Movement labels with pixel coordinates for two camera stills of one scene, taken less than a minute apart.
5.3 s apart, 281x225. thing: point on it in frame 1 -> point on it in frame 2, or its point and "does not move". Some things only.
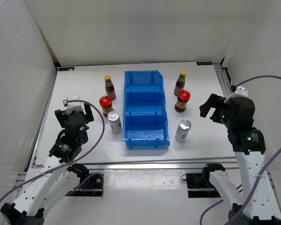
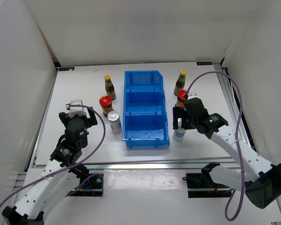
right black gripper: x=213 y=101 -> x=180 y=112
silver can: x=113 y=117 does not move
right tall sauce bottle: x=180 y=85 does not move
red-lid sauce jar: x=183 y=96 does not move
